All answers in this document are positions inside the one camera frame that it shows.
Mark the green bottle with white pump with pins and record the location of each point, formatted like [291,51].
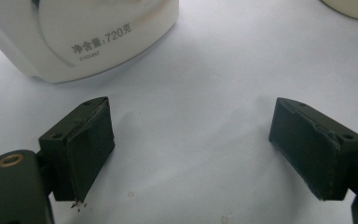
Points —
[354,7]

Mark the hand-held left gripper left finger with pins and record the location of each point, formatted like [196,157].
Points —
[84,149]

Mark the white bottle with blue pump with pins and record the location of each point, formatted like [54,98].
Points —
[74,31]

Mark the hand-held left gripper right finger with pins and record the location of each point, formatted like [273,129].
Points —
[313,149]

